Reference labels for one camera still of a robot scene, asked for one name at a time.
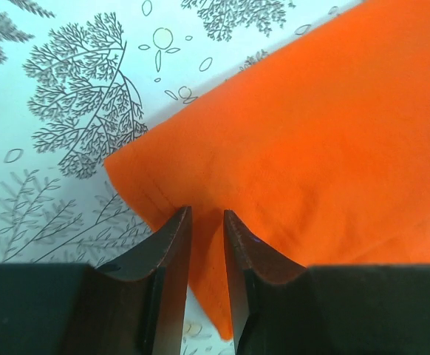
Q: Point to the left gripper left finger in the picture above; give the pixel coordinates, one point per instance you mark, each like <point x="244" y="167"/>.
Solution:
<point x="134" y="304"/>

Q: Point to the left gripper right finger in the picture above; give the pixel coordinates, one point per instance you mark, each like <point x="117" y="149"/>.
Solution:
<point x="281" y="307"/>

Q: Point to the orange t shirt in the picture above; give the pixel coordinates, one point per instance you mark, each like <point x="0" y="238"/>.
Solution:
<point x="322" y="149"/>

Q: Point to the floral table mat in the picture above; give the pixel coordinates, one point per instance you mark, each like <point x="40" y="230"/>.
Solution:
<point x="80" y="79"/>

